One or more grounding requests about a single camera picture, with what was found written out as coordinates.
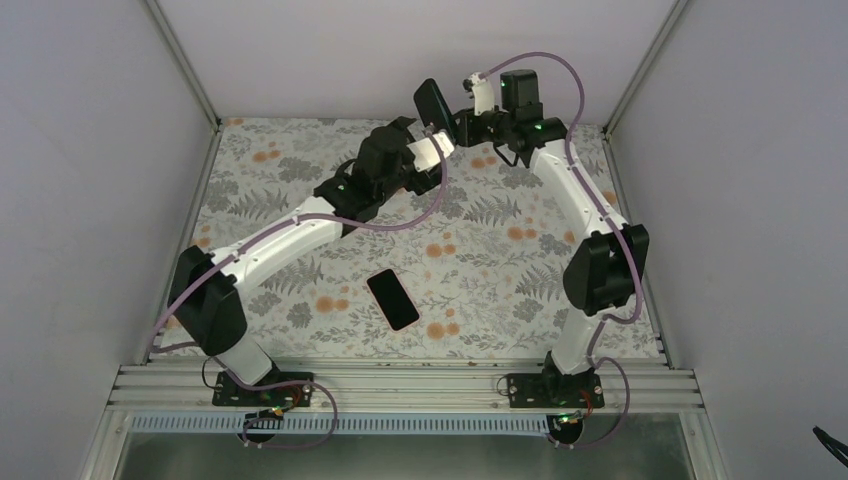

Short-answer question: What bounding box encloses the black phone case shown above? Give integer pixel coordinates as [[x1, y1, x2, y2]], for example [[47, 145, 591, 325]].
[[413, 78, 457, 141]]

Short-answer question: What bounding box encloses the phone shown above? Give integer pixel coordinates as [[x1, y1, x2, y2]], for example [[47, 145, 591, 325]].
[[366, 269, 421, 332]]

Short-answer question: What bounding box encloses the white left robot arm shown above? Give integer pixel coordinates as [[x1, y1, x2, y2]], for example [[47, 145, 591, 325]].
[[157, 117, 455, 405]]

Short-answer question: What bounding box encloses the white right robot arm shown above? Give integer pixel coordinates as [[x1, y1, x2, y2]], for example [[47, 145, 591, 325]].
[[455, 69, 649, 407]]

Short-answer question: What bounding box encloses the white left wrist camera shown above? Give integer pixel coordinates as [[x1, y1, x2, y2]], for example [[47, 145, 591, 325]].
[[407, 131, 455, 172]]

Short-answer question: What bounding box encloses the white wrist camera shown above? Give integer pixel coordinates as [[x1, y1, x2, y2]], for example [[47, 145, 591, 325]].
[[407, 131, 455, 172], [463, 72, 496, 116]]

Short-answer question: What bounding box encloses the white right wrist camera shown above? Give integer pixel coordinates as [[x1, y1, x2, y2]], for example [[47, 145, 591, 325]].
[[463, 72, 496, 116]]

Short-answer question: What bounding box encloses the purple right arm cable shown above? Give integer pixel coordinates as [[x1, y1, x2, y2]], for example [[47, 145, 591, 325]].
[[476, 51, 645, 452]]

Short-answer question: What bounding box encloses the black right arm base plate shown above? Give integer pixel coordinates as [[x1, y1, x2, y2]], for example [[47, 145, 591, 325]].
[[505, 370, 605, 409]]

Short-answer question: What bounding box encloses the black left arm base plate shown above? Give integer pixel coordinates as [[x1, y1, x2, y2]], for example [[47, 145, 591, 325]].
[[211, 372, 313, 409]]

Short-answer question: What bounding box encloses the perforated cable duct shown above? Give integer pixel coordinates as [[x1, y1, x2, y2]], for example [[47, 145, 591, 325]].
[[129, 412, 552, 436]]

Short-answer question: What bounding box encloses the aluminium frame rail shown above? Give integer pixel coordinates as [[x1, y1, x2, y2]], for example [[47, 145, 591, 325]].
[[107, 357, 704, 413]]

